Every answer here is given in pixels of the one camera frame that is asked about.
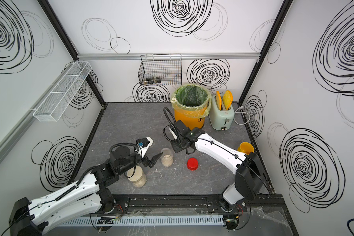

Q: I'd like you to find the clear jar with oatmeal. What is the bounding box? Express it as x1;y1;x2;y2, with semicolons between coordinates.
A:
161;147;174;167

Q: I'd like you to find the red jar lid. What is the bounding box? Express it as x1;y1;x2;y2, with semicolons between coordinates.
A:
186;158;199;171

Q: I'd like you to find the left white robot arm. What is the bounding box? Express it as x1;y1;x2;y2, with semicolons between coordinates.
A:
7;137;162;236

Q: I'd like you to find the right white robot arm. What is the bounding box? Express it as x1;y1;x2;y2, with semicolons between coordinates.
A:
169;121;267;212

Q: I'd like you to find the beige lidded oatmeal jar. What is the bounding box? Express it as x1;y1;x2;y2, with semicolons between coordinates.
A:
125;166;147;188

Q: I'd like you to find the orange trash bin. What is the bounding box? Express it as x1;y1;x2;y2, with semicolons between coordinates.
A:
174;107;209;130

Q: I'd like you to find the green plastic bin liner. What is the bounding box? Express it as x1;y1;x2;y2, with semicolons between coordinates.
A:
170;84;212;111

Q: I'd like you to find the mint green toaster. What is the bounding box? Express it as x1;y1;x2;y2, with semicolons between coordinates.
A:
209;95;235;130

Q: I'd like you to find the left yellow toast slice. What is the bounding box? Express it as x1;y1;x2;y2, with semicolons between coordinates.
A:
215;91;222;111

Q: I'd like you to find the yellow toast slice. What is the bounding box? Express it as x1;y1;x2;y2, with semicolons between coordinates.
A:
222;90;233;110
215;91;222;111

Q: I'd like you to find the yellow mug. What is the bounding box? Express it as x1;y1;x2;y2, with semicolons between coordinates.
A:
237;142;255;155

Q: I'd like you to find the right yellow toast slice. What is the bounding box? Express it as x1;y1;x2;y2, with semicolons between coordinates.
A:
222;90;233;110

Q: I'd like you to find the dark item in basket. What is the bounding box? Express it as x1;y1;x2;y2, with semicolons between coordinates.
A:
143;76;161;86

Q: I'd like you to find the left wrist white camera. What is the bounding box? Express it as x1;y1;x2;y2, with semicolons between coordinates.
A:
135;137;153;158

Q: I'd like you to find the white slotted cable duct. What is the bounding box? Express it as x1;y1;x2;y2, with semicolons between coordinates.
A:
61;215;225;228

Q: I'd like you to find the black wire wall basket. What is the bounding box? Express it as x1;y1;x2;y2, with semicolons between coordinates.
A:
138;54;183;86

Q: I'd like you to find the white wire wall shelf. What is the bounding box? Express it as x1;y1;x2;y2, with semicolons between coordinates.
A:
33;62;92;122

